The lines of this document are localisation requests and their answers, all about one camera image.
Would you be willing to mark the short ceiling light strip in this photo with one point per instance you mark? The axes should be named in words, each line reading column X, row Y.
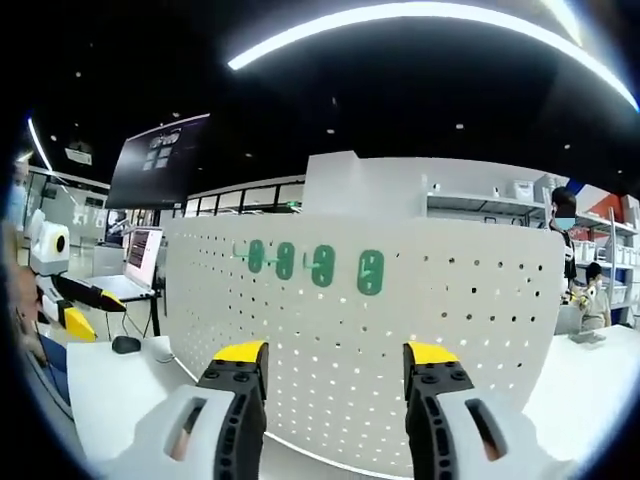
column 40, row 145

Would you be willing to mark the person's upper body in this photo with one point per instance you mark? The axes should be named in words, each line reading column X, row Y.
column 17, row 175

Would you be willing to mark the black laptop stand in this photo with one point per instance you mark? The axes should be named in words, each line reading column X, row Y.
column 156, row 315

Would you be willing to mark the green hook assembly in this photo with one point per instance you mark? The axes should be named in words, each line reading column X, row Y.
column 285, row 260
column 371, row 275
column 322, row 267
column 256, row 257

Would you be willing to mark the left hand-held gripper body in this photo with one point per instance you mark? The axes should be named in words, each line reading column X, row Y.
column 47, row 250

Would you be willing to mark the dark grey cloth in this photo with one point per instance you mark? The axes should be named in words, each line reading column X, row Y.
column 587, row 336

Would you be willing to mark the grey metal shelf rack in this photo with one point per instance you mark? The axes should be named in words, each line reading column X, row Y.
column 480, row 200

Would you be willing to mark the small ceiling air conditioner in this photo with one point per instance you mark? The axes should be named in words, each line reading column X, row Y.
column 79, row 155

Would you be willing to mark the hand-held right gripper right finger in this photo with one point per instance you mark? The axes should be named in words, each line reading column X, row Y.
column 465, row 435

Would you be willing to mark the large black wall display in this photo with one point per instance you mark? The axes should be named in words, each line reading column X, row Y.
column 155, row 170

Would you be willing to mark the white laptop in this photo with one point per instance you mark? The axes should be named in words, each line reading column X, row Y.
column 142, row 250

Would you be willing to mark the white perforated mounting plate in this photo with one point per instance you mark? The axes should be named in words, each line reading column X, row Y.
column 450, row 310

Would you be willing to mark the black computer mouse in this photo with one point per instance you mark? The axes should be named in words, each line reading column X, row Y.
column 127, row 344

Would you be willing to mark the long ceiling light strip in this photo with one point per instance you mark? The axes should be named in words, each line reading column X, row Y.
column 350, row 22

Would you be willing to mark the black framed glass partition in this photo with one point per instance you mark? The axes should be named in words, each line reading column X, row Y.
column 250, row 197

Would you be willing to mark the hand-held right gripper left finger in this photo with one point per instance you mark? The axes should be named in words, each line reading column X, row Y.
column 190, row 435

